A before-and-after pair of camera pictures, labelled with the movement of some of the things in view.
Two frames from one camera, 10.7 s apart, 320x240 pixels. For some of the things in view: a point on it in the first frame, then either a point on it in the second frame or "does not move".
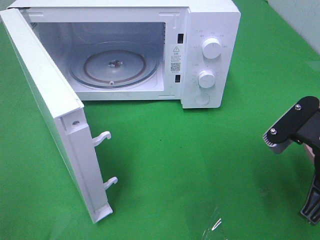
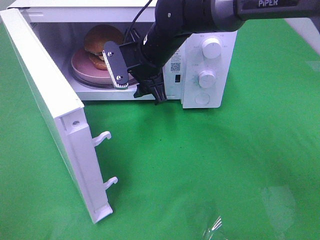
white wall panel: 303,16 does not move
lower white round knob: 206,79 does not move
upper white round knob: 211,48 does not move
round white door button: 202,99 does not move
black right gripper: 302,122 → 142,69
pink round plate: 310,154 → 82,64
